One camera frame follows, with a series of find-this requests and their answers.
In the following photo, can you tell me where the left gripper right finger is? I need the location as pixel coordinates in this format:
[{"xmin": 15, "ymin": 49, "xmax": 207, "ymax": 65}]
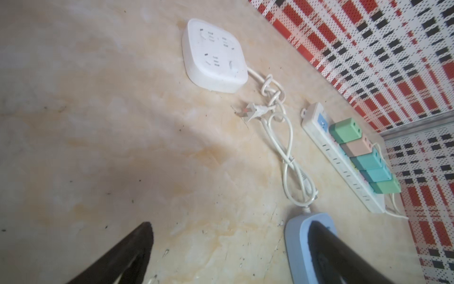
[{"xmin": 308, "ymin": 221, "xmax": 392, "ymax": 284}]

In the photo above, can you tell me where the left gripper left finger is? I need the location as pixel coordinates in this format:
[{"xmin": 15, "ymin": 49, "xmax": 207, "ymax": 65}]
[{"xmin": 70, "ymin": 222, "xmax": 154, "ymax": 284}]

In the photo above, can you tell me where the blue square power strip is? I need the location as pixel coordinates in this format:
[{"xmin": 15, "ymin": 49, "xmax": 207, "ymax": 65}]
[{"xmin": 284, "ymin": 213, "xmax": 337, "ymax": 284}]

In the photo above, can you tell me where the green plug adapter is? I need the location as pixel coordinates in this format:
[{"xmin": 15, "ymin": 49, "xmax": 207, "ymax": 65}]
[
  {"xmin": 370, "ymin": 175, "xmax": 402, "ymax": 194},
  {"xmin": 329, "ymin": 118, "xmax": 362, "ymax": 144}
]

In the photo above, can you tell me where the teal plug adapter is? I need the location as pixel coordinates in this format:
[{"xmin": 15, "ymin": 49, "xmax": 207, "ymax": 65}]
[
  {"xmin": 351, "ymin": 148, "xmax": 384, "ymax": 170},
  {"xmin": 360, "ymin": 164, "xmax": 393, "ymax": 183}
]

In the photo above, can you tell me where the teal plug adapter front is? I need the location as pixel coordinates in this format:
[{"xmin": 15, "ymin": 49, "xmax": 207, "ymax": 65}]
[{"xmin": 351, "ymin": 148, "xmax": 384, "ymax": 170}]

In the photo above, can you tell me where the pink plug adapter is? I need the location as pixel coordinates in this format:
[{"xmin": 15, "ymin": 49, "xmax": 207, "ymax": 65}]
[{"xmin": 340, "ymin": 134, "xmax": 373, "ymax": 157}]

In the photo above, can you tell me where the long white power strip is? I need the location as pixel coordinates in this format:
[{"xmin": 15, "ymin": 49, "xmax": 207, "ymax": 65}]
[{"xmin": 300, "ymin": 102, "xmax": 385, "ymax": 214}]

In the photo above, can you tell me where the white square power strip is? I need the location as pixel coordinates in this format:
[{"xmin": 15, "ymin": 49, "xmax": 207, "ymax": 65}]
[{"xmin": 182, "ymin": 18, "xmax": 248, "ymax": 93}]

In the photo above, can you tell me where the white cord of long strip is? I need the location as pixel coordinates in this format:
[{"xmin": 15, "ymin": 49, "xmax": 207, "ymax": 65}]
[{"xmin": 372, "ymin": 141, "xmax": 409, "ymax": 220}]

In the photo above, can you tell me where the white cord of square strips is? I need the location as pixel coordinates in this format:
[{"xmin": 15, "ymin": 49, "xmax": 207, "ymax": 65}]
[{"xmin": 232, "ymin": 67, "xmax": 319, "ymax": 214}]

